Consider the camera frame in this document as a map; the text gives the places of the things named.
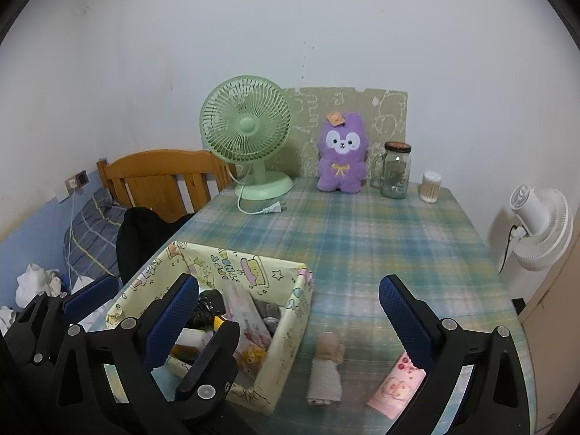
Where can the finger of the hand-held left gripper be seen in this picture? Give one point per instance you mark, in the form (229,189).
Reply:
(213,362)
(90,297)

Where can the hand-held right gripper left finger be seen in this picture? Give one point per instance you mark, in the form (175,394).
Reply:
(174,321)

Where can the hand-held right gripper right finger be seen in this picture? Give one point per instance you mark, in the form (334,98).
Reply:
(405,321)

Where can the black cloth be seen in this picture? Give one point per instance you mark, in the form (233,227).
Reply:
(140,240)
(204,308)

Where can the clear pink packet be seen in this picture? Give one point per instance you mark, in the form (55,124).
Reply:
(244,308)

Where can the printed yellow storage box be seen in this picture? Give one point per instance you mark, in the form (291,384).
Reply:
(281,362)

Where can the white folded cloth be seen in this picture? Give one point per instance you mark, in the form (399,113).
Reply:
(195,337)

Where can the crumpled white tissue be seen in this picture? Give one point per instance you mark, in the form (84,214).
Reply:
(38,283)
(7,321)

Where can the blue plaid pillow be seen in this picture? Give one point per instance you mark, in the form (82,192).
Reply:
(95,235)

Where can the grey cloth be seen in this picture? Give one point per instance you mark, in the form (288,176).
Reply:
(269,315)

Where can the plaid tablecloth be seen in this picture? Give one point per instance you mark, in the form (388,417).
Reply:
(362,244)

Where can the small black object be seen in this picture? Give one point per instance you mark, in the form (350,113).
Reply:
(519,306)

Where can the cotton swab container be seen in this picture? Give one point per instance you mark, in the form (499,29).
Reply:
(429,188)

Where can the glass jar with brown lid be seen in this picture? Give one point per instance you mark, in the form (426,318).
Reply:
(395,176)

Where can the beige door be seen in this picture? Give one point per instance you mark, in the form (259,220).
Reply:
(557,299)

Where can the white standing fan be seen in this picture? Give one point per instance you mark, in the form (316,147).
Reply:
(539,222)

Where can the purple plush toy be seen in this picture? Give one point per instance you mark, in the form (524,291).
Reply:
(340,167)

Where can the printed green board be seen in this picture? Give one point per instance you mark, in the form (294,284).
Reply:
(389,118)

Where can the green desk fan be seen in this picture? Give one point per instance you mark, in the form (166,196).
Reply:
(247,127)

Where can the wall socket panel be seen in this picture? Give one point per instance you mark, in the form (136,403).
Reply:
(76,180)

